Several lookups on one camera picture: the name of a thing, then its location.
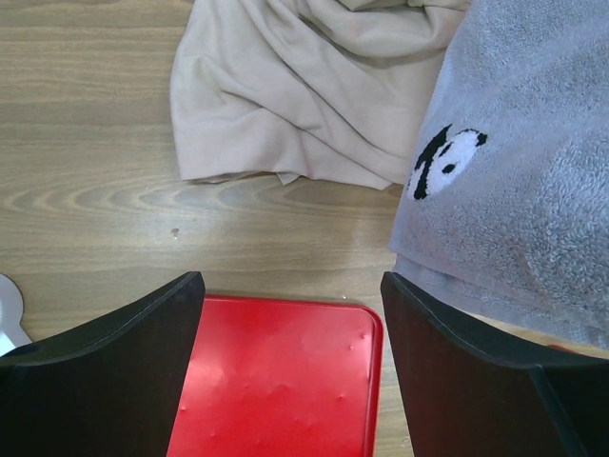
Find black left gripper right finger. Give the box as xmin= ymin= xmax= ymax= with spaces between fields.
xmin=382 ymin=272 xmax=608 ymax=456

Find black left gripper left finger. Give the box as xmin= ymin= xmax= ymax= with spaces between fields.
xmin=1 ymin=271 xmax=205 ymax=456

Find red tin lid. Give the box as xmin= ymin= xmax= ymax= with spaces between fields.
xmin=167 ymin=296 xmax=383 ymax=457

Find orange hanging shorts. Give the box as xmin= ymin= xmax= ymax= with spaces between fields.
xmin=547 ymin=344 xmax=578 ymax=354

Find grey hanging towel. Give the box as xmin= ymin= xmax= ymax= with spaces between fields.
xmin=390 ymin=1 xmax=608 ymax=348

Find beige crumpled cloth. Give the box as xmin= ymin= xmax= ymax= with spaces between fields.
xmin=169 ymin=0 xmax=469 ymax=189

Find white clothes rack frame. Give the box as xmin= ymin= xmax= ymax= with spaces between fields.
xmin=0 ymin=274 xmax=31 ymax=356

